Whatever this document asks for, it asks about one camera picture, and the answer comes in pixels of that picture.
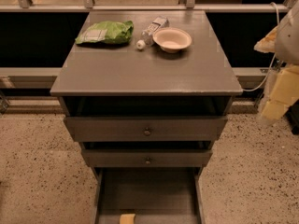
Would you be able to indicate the metal railing frame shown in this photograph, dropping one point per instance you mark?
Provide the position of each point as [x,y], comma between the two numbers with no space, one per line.
[37,6]

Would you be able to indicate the green chip bag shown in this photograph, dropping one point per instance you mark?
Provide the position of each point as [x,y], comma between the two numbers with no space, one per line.
[108,32]

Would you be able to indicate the grey open bottom drawer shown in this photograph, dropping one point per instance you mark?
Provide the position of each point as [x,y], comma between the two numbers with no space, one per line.
[149,195]

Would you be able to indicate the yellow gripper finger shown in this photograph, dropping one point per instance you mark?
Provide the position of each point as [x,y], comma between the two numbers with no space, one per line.
[284,93]
[267,44]

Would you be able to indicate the yellow sponge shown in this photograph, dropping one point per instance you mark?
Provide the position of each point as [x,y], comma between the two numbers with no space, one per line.
[127,219]

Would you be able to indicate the clear plastic water bottle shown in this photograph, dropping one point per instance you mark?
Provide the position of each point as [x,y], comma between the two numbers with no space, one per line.
[146,37]

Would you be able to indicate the grey top drawer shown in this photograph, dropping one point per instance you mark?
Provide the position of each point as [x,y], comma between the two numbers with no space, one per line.
[144,129]

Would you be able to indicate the grey wooden drawer cabinet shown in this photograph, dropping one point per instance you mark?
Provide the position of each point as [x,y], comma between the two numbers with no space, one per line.
[197,100]

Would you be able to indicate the grey middle drawer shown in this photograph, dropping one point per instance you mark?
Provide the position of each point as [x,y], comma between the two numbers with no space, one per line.
[124,158]

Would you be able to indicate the white paper bowl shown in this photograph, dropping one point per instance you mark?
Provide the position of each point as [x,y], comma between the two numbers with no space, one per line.
[172,40]

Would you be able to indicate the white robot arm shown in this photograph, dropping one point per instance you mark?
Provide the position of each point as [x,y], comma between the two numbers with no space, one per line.
[286,49]

